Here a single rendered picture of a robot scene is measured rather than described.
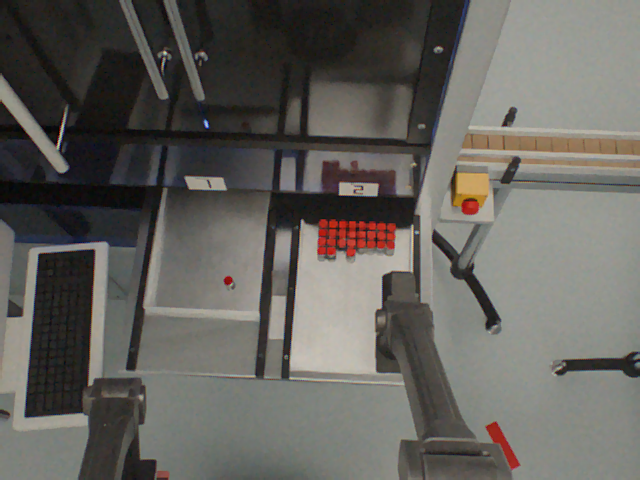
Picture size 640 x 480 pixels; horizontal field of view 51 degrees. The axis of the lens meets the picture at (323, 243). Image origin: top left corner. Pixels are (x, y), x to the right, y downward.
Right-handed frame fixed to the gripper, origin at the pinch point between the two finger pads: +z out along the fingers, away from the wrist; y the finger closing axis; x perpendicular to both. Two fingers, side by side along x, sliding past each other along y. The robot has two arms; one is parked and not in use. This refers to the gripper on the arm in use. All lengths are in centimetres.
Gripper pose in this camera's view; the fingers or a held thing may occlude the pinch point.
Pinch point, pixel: (391, 355)
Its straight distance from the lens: 130.5
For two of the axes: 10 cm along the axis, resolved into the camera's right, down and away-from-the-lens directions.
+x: -10.0, -0.6, 0.5
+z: 0.2, 3.8, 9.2
